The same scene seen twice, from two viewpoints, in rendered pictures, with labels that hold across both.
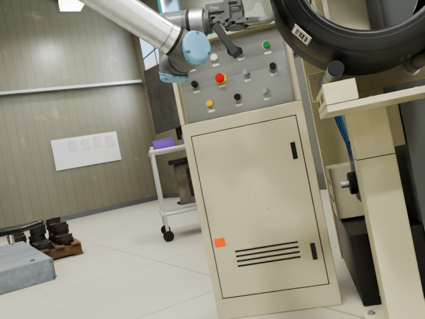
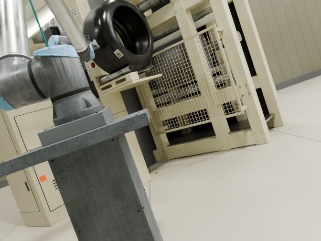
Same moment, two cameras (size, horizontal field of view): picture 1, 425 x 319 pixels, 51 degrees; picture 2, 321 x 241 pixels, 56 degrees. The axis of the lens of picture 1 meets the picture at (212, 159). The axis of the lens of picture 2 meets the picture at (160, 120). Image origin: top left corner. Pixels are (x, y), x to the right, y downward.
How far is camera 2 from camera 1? 1.54 m
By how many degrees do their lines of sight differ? 62
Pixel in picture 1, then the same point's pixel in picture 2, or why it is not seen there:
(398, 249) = (135, 147)
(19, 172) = not seen: outside the picture
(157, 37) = (82, 43)
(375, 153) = (121, 110)
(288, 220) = not seen: hidden behind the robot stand
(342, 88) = (134, 74)
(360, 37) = (135, 57)
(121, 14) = (75, 29)
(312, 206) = not seen: hidden behind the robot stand
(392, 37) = (143, 58)
